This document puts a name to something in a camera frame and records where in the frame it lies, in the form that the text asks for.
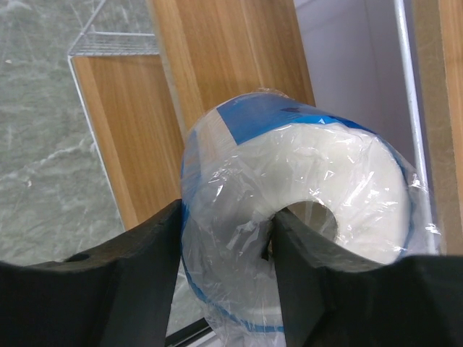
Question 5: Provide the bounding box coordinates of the white wire wooden shelf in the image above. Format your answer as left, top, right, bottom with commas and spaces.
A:
68, 1, 462, 254

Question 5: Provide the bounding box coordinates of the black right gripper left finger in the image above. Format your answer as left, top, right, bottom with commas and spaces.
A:
63, 200, 182, 346

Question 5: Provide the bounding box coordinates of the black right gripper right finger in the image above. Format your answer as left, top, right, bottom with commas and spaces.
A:
271, 209, 380, 346

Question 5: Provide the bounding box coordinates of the blue roll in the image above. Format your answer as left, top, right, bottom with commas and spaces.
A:
181, 91, 441, 346

